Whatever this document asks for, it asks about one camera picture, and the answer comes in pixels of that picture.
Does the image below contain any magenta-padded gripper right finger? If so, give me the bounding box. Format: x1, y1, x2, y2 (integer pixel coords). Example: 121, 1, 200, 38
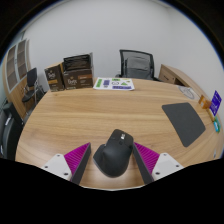
132, 142, 184, 185

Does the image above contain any dark grey mouse pad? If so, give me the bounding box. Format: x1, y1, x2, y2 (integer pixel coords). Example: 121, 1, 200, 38
161, 102, 207, 148

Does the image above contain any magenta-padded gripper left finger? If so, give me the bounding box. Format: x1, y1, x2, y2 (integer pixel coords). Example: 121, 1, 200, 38
40, 142, 92, 185

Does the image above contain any small brown cardboard box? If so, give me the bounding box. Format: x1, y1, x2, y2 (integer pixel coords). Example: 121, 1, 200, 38
44, 63, 66, 92

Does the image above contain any open black box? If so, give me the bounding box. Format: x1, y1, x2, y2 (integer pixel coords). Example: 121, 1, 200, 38
63, 52, 94, 72

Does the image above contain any purple standing card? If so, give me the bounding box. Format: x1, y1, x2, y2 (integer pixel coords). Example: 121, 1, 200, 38
209, 90, 223, 117

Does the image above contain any black computer mouse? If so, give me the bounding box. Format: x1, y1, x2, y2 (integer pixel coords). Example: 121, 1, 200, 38
92, 128, 135, 178

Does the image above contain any green pack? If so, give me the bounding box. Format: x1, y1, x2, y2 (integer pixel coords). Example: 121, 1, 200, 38
213, 117, 222, 134

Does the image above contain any wooden side desk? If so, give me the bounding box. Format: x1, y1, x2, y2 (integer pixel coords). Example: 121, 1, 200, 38
158, 64, 201, 89

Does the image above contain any white sheet with coloured shapes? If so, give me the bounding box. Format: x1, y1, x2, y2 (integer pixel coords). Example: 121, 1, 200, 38
92, 77, 136, 92

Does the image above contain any black visitor chair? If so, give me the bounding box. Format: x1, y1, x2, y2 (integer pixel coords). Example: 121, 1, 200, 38
21, 67, 46, 108

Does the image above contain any round white grey disc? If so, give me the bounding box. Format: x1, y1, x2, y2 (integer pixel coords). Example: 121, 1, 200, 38
178, 85, 196, 100

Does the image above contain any wooden shelf unit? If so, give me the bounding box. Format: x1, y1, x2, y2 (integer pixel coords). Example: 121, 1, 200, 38
2, 38, 34, 118

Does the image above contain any black padded office chair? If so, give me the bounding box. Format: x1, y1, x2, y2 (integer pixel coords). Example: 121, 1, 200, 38
0, 102, 25, 160

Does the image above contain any grey backpack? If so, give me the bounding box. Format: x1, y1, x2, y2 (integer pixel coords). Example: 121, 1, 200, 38
124, 55, 152, 80

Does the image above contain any large brown cardboard box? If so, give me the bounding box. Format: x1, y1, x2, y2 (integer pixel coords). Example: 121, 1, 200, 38
62, 67, 95, 90

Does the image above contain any black mesh office chair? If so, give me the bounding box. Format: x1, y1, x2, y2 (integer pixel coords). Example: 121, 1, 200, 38
115, 49, 160, 82

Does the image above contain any orange box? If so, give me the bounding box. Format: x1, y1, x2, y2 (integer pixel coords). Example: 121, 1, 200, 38
198, 94, 212, 110

